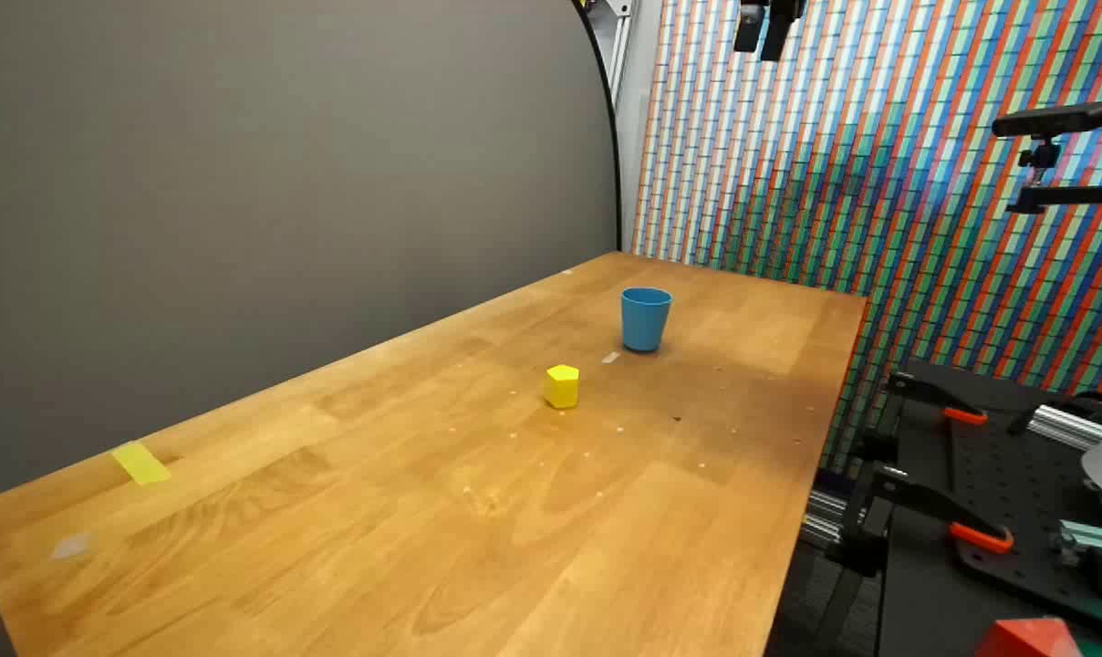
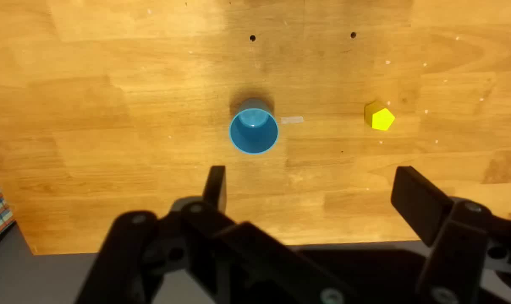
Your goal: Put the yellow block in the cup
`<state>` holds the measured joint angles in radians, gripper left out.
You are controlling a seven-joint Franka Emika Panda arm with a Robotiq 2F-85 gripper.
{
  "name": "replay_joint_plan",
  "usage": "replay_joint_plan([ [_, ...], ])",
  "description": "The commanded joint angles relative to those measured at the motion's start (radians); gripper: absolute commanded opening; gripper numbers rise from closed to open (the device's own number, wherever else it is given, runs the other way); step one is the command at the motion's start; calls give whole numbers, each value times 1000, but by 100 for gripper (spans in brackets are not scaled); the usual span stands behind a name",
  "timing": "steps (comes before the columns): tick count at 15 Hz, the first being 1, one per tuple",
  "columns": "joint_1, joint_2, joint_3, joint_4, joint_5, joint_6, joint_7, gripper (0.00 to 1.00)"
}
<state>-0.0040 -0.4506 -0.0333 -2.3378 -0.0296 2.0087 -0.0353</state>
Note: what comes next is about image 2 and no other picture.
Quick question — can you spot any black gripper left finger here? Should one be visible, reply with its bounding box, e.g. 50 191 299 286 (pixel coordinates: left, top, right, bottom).
74 164 346 304

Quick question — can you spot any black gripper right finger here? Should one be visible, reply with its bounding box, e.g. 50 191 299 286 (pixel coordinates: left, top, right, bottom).
389 164 511 304

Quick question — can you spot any yellow hexagonal block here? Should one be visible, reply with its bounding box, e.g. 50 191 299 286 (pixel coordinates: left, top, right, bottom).
362 100 397 134

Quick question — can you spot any blue plastic cup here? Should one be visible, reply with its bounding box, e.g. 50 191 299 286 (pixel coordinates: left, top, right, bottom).
226 97 282 157

